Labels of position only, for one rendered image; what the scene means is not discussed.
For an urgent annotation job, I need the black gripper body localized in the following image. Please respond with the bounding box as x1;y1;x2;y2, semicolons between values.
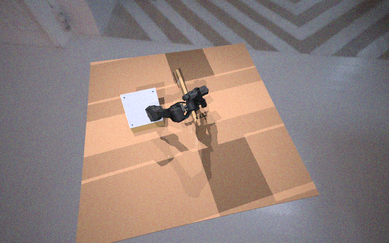
180;98;207;113

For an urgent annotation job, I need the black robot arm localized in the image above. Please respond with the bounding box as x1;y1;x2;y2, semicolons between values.
145;85;209;123

